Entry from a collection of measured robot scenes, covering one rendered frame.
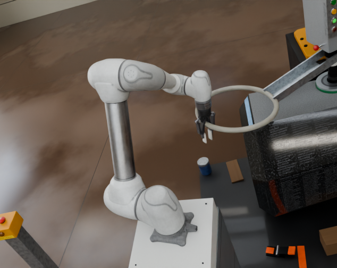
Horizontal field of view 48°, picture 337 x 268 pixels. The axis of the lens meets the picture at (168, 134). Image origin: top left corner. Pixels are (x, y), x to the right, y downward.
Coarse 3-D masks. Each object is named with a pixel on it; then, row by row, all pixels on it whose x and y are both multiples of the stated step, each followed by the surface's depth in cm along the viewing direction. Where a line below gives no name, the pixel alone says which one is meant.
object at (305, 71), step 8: (312, 56) 231; (320, 56) 232; (336, 56) 222; (304, 64) 232; (312, 64) 233; (320, 64) 223; (328, 64) 223; (288, 72) 232; (296, 72) 233; (304, 72) 231; (312, 72) 223; (320, 72) 225; (280, 80) 233; (288, 80) 234; (296, 80) 230; (304, 80) 224; (264, 88) 233; (272, 88) 234; (280, 88) 233; (288, 88) 224; (296, 88) 225; (280, 96) 225
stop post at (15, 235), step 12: (0, 216) 206; (12, 216) 202; (0, 228) 198; (12, 228) 199; (12, 240) 206; (24, 240) 210; (24, 252) 213; (36, 252) 217; (36, 264) 220; (48, 264) 226
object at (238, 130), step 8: (224, 88) 244; (232, 88) 244; (240, 88) 243; (248, 88) 241; (256, 88) 238; (272, 96) 228; (272, 112) 215; (264, 120) 209; (216, 128) 211; (224, 128) 209; (232, 128) 208; (240, 128) 207; (248, 128) 207; (256, 128) 207
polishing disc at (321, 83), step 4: (324, 72) 247; (320, 76) 246; (324, 76) 245; (316, 80) 244; (320, 80) 243; (324, 80) 241; (316, 84) 241; (320, 84) 240; (324, 84) 238; (328, 84) 237; (332, 84) 236; (336, 84) 235; (320, 88) 238; (324, 88) 235; (328, 88) 234; (332, 88) 233; (336, 88) 232
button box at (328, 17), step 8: (328, 0) 193; (336, 0) 194; (328, 8) 195; (336, 8) 197; (328, 16) 198; (336, 16) 200; (328, 24) 201; (336, 24) 202; (328, 32) 203; (336, 32) 205
